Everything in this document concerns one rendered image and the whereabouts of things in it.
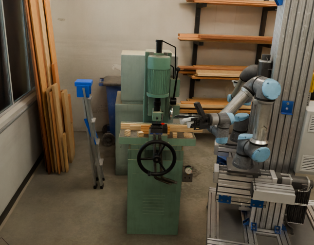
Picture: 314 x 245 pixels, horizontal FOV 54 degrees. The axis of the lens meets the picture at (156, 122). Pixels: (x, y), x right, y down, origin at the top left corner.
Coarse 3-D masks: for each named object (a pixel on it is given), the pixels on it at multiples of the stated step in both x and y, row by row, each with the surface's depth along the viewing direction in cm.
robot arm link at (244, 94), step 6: (252, 78) 197; (246, 84) 198; (240, 90) 201; (246, 90) 197; (252, 90) 196; (240, 96) 198; (246, 96) 198; (252, 96) 199; (234, 102) 199; (240, 102) 198; (228, 108) 199; (234, 108) 198; (210, 126) 200
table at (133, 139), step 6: (120, 132) 248; (132, 132) 250; (180, 132) 254; (192, 132) 255; (120, 138) 239; (126, 138) 240; (132, 138) 240; (138, 138) 240; (144, 138) 240; (168, 138) 241; (174, 138) 241; (180, 138) 242; (186, 138) 242; (192, 138) 243; (174, 144) 242; (180, 144) 242; (186, 144) 243; (192, 144) 243
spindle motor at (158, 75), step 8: (152, 56) 233; (160, 56) 235; (168, 56) 238; (152, 64) 231; (160, 64) 230; (168, 64) 234; (152, 72) 234; (160, 72) 232; (168, 72) 236; (152, 80) 235; (160, 80) 234; (168, 80) 239; (152, 88) 237; (160, 88) 236; (168, 88) 243; (152, 96) 239; (160, 96) 238
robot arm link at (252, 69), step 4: (248, 68) 245; (252, 68) 243; (256, 68) 243; (244, 72) 247; (248, 72) 245; (252, 72) 243; (256, 72) 243; (240, 76) 252; (244, 76) 248; (248, 76) 246; (252, 76) 245; (240, 80) 255; (244, 80) 251; (248, 80) 250; (240, 84) 258; (236, 88) 266; (240, 88) 262; (232, 92) 276; (236, 92) 269; (228, 96) 280; (232, 96) 276; (228, 100) 280
